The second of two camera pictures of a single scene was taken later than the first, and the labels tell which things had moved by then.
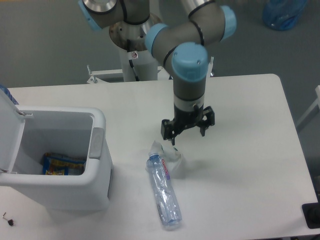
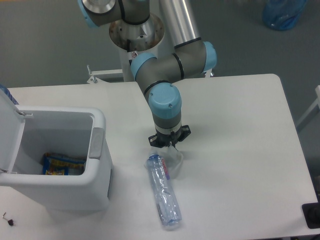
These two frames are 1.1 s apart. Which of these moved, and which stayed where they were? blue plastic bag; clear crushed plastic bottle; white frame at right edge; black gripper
Moved: black gripper
Stayed: white frame at right edge; clear crushed plastic bottle; blue plastic bag
